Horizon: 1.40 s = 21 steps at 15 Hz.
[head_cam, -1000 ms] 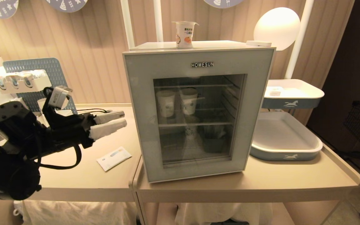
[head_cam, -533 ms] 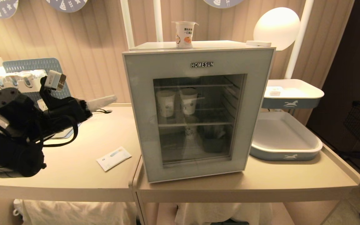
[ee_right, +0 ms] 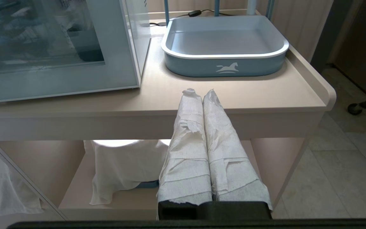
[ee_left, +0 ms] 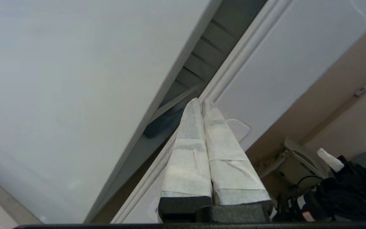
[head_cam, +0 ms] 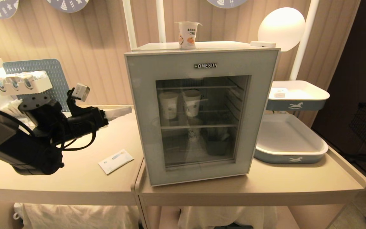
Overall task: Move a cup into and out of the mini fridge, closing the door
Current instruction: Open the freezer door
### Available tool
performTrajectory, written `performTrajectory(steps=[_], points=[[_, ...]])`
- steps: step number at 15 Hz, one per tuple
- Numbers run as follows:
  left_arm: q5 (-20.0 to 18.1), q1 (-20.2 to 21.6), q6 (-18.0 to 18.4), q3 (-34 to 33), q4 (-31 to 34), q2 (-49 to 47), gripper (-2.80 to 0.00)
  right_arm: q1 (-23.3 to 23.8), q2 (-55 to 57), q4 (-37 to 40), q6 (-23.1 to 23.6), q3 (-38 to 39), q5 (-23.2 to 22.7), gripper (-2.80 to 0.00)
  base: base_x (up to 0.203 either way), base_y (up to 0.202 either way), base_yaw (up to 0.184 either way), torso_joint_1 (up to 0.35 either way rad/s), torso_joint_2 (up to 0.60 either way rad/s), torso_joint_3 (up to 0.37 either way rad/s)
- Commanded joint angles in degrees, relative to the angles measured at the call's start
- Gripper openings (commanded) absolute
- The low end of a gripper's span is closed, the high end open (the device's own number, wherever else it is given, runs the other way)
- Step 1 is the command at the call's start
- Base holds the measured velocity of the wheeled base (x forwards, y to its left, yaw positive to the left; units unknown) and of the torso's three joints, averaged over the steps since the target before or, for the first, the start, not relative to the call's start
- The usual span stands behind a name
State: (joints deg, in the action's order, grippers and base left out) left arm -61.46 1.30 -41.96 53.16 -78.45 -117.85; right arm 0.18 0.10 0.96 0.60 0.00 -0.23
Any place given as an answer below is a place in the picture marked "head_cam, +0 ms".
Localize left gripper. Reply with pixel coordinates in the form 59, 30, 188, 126
67, 107, 133, 133

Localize white paper cup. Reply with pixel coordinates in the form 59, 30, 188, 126
182, 89, 202, 117
159, 92, 179, 120

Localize white mini fridge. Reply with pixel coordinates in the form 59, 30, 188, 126
124, 41, 281, 187

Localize white yogurt cup orange print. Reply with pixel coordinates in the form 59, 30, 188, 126
175, 21, 202, 49

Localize glass mini fridge door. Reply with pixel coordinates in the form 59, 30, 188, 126
125, 49, 281, 187

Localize white wet wipe packet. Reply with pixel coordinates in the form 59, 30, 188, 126
98, 149, 134, 175

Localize blue perforated board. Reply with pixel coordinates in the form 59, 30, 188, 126
3, 59, 71, 112

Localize beige table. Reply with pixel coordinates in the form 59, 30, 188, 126
135, 111, 366, 229
0, 105, 145, 229

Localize white shelf pole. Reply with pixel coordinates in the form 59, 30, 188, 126
289, 0, 319, 81
122, 0, 138, 50
156, 0, 166, 43

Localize white toothbrush holder rack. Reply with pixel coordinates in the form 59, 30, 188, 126
0, 70, 53, 96

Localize dark blue container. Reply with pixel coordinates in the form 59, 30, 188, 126
206, 134, 229, 156

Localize white cloth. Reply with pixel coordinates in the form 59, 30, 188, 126
177, 206, 279, 229
13, 203, 139, 229

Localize white flat remote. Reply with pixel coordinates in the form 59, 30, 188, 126
250, 41, 276, 48

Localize large white tray blue rim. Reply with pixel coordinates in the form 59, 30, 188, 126
254, 113, 329, 164

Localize small white tray blue rim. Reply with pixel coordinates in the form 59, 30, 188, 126
266, 80, 330, 111

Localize round white lamp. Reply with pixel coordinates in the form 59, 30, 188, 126
258, 7, 306, 52

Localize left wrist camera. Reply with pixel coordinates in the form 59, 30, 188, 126
67, 83, 91, 110

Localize black cable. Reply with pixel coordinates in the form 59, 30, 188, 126
55, 122, 97, 151

